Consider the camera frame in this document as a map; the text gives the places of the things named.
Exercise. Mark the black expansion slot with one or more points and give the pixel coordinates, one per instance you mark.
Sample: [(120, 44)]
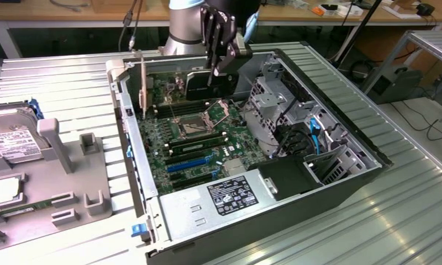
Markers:
[(191, 175), (195, 182)]

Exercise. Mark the metal disk bay cage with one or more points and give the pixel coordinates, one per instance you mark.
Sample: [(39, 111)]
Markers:
[(268, 99)]

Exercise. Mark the graphics card with metal bracket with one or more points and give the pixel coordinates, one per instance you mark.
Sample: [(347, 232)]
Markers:
[(199, 88)]

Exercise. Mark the aluminium frame table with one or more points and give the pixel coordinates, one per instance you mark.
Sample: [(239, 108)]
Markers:
[(438, 41)]

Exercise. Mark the black RAM slot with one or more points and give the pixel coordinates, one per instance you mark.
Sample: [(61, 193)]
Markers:
[(195, 137), (182, 104), (184, 110), (186, 158)]

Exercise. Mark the thin metal locking lever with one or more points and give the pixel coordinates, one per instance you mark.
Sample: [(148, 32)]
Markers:
[(172, 111)]

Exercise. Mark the CPU socket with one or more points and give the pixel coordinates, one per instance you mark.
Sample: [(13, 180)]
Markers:
[(191, 127)]

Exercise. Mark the blue case latch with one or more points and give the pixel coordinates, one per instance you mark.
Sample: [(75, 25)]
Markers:
[(137, 230)]

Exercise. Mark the green RAM stick in slot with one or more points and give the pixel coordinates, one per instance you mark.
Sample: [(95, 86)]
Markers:
[(195, 147)]

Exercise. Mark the dark grey floor device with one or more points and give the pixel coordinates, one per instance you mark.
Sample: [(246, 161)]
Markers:
[(401, 80)]

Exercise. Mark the black power adapter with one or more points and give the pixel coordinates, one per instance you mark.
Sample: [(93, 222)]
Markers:
[(425, 9)]

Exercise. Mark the blue expansion slot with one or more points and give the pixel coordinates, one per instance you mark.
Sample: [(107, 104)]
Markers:
[(187, 164)]

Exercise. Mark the white flat carton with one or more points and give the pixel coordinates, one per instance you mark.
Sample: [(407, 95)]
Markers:
[(401, 11)]

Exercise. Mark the wooden desk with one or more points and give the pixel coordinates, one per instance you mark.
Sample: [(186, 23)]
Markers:
[(279, 16)]

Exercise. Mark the white box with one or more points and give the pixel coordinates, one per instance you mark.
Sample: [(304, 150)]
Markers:
[(347, 11)]

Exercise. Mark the green motherboard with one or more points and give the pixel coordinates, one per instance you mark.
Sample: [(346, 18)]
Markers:
[(239, 138)]

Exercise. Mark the black intrusion switch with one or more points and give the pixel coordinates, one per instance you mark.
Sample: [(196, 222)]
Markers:
[(129, 112)]

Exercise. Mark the grey wrist camera housing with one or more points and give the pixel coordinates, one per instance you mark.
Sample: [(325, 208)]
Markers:
[(239, 48)]

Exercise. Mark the metal socket cover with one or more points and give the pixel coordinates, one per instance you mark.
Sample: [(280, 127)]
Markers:
[(216, 110)]

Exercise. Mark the black open PC case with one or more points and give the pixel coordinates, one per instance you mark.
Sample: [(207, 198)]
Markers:
[(335, 190)]

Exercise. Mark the grey power supply unit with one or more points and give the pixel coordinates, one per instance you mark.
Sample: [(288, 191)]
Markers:
[(191, 215)]

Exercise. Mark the grey parts rack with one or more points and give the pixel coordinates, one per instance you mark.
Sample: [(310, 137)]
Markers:
[(40, 187)]

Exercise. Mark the silver chipset heatsink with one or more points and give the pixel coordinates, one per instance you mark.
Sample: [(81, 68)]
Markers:
[(234, 167)]

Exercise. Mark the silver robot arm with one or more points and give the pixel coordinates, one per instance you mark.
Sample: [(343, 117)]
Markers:
[(184, 27)]

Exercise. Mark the blue card retention latch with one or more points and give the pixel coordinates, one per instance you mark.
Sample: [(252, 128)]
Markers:
[(128, 156)]

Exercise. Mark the silver CPU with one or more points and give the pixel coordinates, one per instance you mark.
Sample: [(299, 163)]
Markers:
[(1, 191)]

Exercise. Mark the hard disk with blue caddy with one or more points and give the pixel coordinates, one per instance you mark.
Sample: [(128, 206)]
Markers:
[(6, 143)]

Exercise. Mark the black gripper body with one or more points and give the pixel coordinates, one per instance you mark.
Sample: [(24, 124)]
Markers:
[(239, 7)]

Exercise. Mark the black tripod pole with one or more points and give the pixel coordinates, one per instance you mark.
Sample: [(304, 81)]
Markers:
[(361, 25)]

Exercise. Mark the orange box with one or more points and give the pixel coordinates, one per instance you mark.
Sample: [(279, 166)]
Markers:
[(316, 10)]

